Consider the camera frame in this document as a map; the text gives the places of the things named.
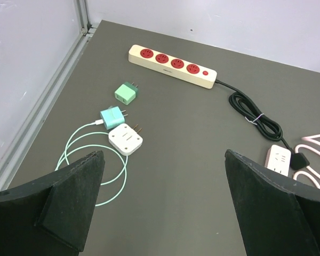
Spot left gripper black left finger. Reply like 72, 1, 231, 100
0, 151, 105, 255

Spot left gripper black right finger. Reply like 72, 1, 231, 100
225, 149, 320, 255

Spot pink power strip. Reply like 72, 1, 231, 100
265, 145, 291, 177

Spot white square charger plug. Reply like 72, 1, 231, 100
108, 123, 143, 156

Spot teal charger plug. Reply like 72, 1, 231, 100
100, 106, 127, 130

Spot green charger plug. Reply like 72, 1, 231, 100
114, 82, 139, 106

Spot beige power strip red sockets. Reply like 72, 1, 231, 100
128, 44, 217, 89

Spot pink power strip cord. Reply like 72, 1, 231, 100
292, 130, 320, 190

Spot mint green charging cable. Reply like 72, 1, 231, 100
54, 120, 129, 207

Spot aluminium frame post left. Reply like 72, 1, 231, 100
0, 1, 91, 191

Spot black power strip cord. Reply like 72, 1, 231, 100
215, 79, 309, 170

